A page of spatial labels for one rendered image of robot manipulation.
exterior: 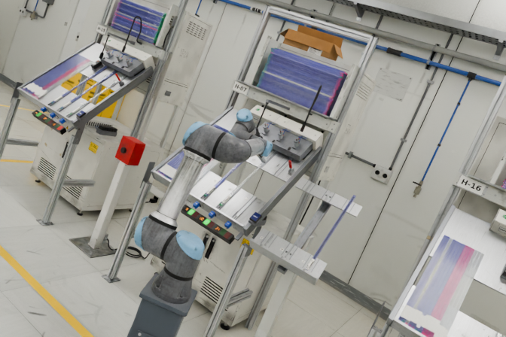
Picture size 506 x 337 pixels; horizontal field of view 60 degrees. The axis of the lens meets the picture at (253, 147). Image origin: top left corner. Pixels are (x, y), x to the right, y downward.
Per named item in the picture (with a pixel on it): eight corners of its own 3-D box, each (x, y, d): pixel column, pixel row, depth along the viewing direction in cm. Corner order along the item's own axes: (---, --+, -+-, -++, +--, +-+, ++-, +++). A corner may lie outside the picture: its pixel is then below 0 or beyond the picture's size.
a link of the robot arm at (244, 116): (232, 117, 209) (240, 105, 213) (236, 132, 218) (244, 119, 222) (245, 121, 206) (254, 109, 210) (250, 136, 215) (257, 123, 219)
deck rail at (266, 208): (247, 237, 219) (246, 229, 215) (244, 235, 220) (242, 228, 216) (321, 154, 258) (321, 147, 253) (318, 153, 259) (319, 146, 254)
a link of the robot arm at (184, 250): (187, 281, 156) (200, 248, 155) (155, 264, 159) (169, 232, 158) (199, 271, 168) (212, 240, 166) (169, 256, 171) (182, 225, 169)
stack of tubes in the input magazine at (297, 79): (325, 115, 248) (344, 71, 244) (254, 86, 272) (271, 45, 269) (333, 118, 259) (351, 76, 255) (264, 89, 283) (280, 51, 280)
